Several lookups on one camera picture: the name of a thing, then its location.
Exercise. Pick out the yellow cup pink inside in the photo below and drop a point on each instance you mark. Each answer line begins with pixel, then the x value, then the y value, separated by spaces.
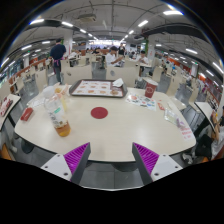
pixel 64 100

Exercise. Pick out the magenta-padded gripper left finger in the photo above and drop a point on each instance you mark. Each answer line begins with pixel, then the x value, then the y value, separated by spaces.
pixel 77 157

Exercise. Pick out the dark food tray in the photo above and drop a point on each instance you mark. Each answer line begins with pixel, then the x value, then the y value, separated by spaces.
pixel 125 90

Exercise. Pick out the white paper napkin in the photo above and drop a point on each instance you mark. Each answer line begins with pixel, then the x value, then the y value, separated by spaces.
pixel 118 82

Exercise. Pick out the clear plastic packet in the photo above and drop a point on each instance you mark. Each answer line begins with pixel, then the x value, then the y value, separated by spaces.
pixel 171 116

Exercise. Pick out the colourful printed leaflet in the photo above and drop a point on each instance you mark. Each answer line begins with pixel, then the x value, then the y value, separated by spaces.
pixel 141 101

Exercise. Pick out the ceiling air conditioner unit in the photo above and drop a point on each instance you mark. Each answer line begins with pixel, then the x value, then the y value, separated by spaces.
pixel 86 17

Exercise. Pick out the red sauce sachet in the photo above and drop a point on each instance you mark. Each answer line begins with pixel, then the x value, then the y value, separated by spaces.
pixel 161 106

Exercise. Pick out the printed paper tray liner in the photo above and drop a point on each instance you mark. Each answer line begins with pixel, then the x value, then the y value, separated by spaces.
pixel 95 88

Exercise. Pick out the beige chairs group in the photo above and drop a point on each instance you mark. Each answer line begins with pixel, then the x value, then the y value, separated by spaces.
pixel 78 74

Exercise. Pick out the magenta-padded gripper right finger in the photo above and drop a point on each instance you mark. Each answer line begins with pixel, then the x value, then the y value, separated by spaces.
pixel 146 158

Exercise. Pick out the white paper sheet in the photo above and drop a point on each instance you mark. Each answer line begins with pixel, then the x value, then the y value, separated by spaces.
pixel 36 102

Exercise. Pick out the ceiling lights group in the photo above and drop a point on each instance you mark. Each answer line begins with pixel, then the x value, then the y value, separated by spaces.
pixel 172 12

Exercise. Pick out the pink printed leaflet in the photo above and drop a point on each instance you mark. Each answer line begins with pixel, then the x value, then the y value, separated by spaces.
pixel 186 132

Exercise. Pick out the flat round red coaster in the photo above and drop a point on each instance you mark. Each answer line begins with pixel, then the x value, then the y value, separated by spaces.
pixel 99 112

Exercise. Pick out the small red packet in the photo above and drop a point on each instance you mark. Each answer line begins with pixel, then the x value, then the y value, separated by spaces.
pixel 26 114

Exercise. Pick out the clear tea bottle white cap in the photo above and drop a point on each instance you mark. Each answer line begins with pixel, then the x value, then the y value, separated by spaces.
pixel 56 113

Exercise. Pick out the red paper cup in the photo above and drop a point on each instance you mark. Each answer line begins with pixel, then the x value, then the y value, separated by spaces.
pixel 150 90

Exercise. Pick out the person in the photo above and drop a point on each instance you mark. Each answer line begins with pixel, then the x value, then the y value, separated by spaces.
pixel 57 53
pixel 110 58
pixel 143 59
pixel 216 140
pixel 121 50

